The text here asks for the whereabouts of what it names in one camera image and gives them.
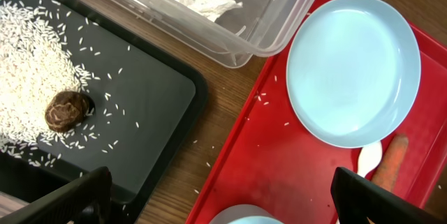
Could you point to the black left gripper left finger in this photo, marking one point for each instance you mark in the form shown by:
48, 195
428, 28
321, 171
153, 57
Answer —
84, 200

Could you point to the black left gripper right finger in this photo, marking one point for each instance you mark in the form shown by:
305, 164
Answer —
358, 200

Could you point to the brown food scrap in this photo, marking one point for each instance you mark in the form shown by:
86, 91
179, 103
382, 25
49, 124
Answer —
67, 109

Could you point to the small light blue bowl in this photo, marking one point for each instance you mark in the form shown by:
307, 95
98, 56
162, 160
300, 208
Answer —
244, 214

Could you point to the large light blue plate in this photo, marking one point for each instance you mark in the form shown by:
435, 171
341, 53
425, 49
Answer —
353, 72

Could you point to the white rice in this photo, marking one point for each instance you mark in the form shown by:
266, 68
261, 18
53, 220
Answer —
35, 67

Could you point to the black waste tray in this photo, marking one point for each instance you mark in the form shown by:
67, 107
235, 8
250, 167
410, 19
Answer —
146, 102

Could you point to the orange carrot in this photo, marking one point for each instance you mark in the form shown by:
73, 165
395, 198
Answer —
386, 173

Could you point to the white plastic spoon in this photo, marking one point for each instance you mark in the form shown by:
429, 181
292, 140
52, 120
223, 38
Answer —
369, 158

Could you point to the red plastic tray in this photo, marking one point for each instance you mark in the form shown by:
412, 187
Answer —
270, 160

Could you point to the clear plastic bin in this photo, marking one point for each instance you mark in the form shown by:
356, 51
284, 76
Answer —
261, 27

